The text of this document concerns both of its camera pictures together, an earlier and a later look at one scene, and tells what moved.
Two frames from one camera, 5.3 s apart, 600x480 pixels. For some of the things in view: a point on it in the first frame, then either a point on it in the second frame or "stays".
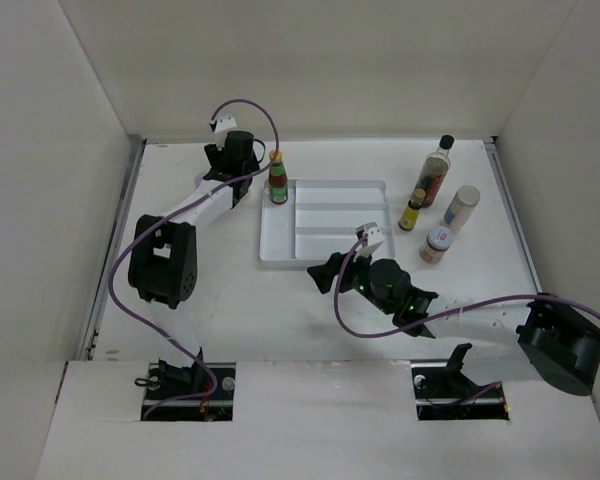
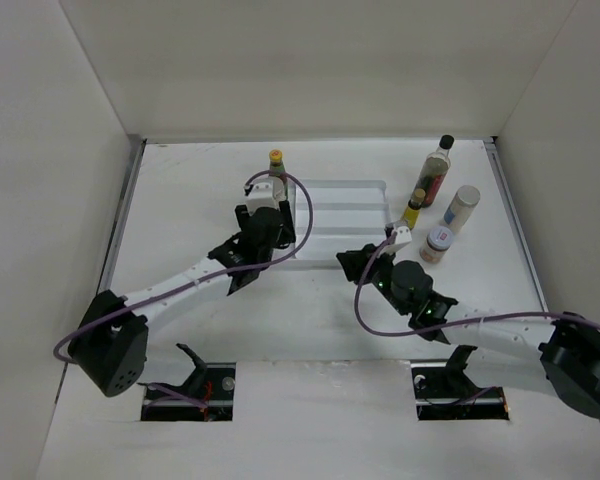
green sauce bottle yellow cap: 278,181 stays
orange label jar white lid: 437,242 stays
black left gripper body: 216,155 → 285,236
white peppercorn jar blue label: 460,208 stays
